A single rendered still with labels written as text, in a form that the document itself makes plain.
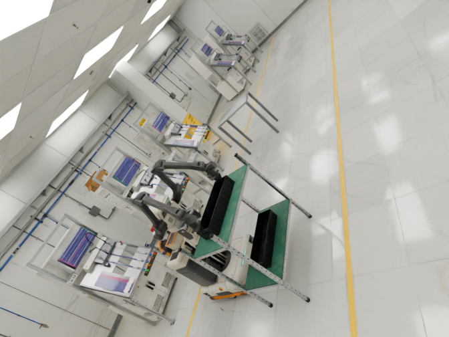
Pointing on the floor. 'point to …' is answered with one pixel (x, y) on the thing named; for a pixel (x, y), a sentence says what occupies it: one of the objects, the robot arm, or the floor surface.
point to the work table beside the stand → (239, 109)
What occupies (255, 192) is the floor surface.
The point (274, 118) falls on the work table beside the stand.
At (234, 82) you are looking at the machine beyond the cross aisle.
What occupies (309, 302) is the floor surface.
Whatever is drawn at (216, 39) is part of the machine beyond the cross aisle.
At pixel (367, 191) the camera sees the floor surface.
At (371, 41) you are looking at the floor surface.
